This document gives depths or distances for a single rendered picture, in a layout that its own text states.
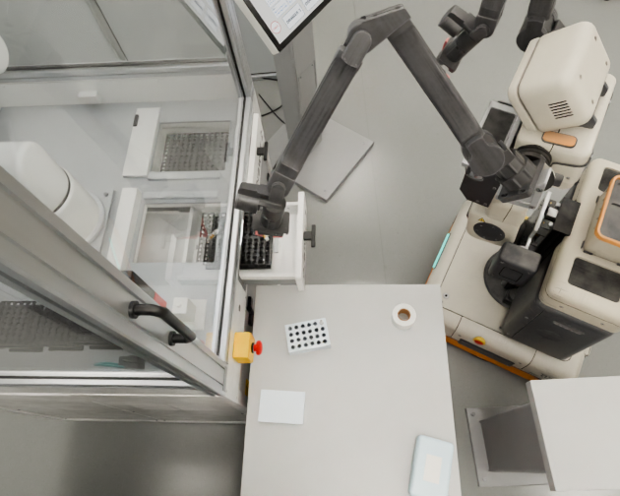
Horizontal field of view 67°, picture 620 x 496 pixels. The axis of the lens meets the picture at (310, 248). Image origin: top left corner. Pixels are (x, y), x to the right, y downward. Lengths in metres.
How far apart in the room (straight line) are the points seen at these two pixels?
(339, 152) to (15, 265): 2.26
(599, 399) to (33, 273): 1.41
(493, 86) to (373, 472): 2.33
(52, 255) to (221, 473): 1.76
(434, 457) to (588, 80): 0.97
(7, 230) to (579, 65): 1.09
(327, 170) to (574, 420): 1.67
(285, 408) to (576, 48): 1.14
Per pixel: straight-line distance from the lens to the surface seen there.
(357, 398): 1.42
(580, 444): 1.54
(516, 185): 1.21
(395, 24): 1.04
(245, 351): 1.31
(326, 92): 1.07
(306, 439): 1.41
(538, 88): 1.20
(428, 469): 1.38
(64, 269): 0.58
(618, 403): 1.60
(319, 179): 2.56
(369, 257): 2.37
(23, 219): 0.53
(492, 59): 3.26
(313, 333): 1.42
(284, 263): 1.46
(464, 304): 2.04
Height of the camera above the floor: 2.17
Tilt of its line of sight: 64 degrees down
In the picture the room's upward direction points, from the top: 10 degrees counter-clockwise
